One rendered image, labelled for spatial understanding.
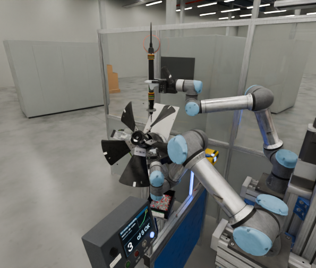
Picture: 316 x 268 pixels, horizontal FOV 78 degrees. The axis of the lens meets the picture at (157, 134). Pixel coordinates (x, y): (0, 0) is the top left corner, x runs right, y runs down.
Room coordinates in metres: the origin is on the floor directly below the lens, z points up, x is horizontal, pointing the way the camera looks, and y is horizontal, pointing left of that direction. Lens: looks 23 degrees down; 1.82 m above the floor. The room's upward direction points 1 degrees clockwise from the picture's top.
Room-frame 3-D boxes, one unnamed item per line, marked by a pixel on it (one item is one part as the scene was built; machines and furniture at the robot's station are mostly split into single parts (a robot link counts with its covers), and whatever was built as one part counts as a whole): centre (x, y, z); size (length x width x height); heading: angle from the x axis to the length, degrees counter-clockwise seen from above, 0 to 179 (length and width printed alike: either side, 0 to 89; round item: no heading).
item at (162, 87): (1.28, -0.07, 1.61); 0.12 x 0.08 x 0.09; 67
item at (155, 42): (2.05, 0.07, 1.88); 0.17 x 0.15 x 0.16; 57
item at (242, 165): (1.93, -0.35, 0.50); 2.59 x 0.03 x 0.91; 57
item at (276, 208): (0.62, -0.46, 1.20); 0.13 x 0.12 x 0.14; 134
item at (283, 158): (1.03, -0.77, 1.20); 0.13 x 0.12 x 0.14; 173
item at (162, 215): (1.08, -0.02, 0.85); 0.22 x 0.17 x 0.07; 163
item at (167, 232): (1.05, -0.20, 0.82); 0.90 x 0.04 x 0.08; 147
